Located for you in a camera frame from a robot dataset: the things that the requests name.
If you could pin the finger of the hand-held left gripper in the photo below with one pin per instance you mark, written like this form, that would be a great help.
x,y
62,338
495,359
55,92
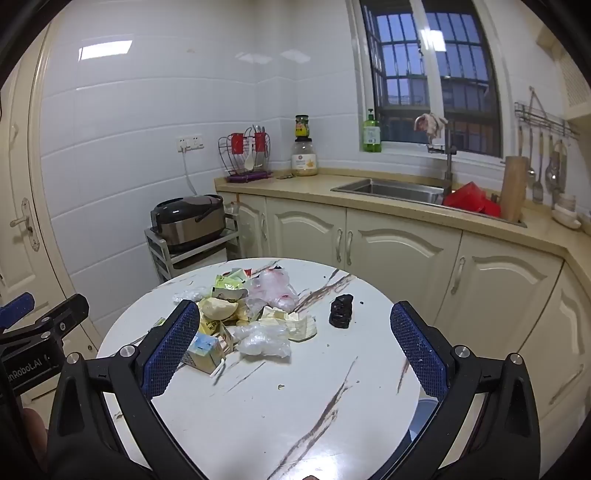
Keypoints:
x,y
64,316
18,308

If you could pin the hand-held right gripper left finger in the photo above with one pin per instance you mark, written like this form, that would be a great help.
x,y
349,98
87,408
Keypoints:
x,y
171,350

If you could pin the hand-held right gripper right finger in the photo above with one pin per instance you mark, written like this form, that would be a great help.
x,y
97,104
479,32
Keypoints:
x,y
420,350

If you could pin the blue white milk carton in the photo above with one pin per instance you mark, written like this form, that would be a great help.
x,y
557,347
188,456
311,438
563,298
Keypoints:
x,y
203,353

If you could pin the pale yellow fruit peel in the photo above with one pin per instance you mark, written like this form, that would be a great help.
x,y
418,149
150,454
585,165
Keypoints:
x,y
219,308

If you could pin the white red-lettered snack packet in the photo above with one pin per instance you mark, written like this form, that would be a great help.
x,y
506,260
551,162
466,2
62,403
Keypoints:
x,y
226,290

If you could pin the lime green snack packet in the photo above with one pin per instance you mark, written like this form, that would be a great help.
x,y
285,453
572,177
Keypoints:
x,y
239,276

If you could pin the person's left hand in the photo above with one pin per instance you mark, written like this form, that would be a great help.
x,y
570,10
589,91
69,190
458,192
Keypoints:
x,y
33,434

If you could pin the white straw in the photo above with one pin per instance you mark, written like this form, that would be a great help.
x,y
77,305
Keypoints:
x,y
217,369

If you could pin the clear plastic wrap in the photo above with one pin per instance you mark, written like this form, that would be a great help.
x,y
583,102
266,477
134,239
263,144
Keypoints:
x,y
189,294

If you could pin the dark brown crumpled wrapper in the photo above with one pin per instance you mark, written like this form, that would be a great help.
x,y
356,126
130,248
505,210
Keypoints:
x,y
341,312

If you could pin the clear plastic bag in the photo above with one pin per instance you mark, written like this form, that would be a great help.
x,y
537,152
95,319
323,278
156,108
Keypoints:
x,y
263,342

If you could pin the cream kitchen cabinet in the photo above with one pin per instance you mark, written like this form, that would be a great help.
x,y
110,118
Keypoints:
x,y
401,258

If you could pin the grey metal rack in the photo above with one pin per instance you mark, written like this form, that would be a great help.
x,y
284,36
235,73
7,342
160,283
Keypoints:
x,y
196,258

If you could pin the crumpled yellow wrapper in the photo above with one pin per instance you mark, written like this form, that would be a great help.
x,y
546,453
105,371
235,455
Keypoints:
x,y
295,324

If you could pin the black silver rice cooker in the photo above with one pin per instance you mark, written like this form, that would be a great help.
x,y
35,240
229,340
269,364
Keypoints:
x,y
189,221

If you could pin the cream door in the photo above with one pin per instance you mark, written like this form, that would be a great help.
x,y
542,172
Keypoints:
x,y
18,175

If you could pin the red plastic bag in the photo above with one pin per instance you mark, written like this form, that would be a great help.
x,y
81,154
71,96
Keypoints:
x,y
471,199

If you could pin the steel sink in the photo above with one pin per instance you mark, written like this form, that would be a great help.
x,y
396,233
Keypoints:
x,y
392,190

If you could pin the wooden cutting board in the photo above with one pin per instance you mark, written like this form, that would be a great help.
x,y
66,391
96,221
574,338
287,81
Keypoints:
x,y
514,194

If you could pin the metal faucet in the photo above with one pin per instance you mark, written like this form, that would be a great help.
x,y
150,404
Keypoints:
x,y
448,166

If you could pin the stack of white bowls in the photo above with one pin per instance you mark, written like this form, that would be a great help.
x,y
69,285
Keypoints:
x,y
567,211

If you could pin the metal spatula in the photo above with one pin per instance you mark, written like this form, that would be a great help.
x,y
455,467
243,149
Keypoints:
x,y
538,184

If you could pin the beige kitchen countertop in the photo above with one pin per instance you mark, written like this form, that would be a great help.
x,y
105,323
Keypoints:
x,y
300,185

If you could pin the white rice paddle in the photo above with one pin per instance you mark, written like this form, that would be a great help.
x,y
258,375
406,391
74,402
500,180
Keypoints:
x,y
249,160

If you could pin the red cup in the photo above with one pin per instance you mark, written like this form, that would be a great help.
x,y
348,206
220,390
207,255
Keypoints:
x,y
237,143
260,141

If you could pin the green dish soap bottle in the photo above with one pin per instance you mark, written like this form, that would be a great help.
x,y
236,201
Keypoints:
x,y
371,136

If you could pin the metal ladle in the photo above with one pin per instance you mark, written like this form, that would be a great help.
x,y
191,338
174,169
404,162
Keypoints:
x,y
551,173

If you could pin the large clear jar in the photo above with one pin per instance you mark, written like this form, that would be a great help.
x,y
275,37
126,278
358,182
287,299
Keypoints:
x,y
304,159

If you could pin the pink cloth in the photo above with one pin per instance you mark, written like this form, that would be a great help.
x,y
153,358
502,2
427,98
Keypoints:
x,y
431,123

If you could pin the metal spoon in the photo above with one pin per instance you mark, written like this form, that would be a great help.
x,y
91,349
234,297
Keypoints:
x,y
562,170

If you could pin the dark sauce jar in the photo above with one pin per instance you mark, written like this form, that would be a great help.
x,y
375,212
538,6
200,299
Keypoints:
x,y
301,127

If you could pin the barred window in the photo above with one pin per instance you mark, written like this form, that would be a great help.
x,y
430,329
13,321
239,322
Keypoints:
x,y
406,69

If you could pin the white wall outlet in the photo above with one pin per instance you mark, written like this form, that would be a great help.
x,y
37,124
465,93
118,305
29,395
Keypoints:
x,y
190,143

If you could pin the metal utensil rail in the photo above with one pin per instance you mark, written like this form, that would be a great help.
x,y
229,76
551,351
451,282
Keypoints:
x,y
545,119

